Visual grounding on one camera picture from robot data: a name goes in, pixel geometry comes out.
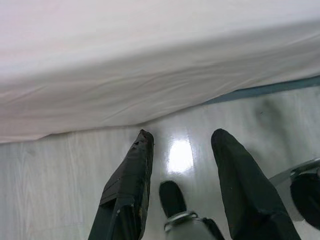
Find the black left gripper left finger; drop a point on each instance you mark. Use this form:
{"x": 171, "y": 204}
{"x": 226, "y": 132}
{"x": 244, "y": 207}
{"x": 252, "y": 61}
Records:
{"x": 130, "y": 187}

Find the teal bed base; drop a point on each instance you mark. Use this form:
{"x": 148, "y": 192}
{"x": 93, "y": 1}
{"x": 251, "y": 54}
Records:
{"x": 262, "y": 88}

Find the silver black right robot leg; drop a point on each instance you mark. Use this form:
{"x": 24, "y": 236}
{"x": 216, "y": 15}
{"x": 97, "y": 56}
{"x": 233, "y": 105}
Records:
{"x": 307, "y": 197}

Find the cream sheeted bed mattress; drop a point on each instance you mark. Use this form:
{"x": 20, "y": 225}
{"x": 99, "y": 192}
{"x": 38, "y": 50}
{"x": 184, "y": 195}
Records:
{"x": 125, "y": 62}

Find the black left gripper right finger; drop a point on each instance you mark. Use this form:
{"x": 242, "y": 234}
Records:
{"x": 245, "y": 187}

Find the silver black left robot leg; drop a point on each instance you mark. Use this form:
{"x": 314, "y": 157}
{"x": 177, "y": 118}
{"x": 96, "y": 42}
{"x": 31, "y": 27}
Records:
{"x": 172, "y": 197}

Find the silver black robot leg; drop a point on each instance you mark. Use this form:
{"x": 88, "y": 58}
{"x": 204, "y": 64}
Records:
{"x": 172, "y": 197}
{"x": 307, "y": 197}

